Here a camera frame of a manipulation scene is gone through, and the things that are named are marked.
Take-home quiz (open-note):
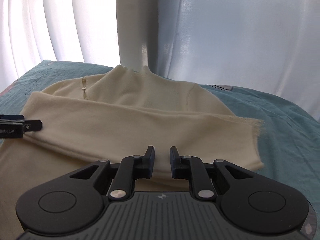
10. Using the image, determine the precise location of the teal patterned bed sheet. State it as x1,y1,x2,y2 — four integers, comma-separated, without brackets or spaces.
1,60,319,212

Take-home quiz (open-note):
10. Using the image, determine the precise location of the cream knit sweater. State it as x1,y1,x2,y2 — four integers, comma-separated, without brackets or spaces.
1,66,263,239

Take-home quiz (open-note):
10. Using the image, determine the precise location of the white sheer curtain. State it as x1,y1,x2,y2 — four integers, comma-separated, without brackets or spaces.
1,0,319,119

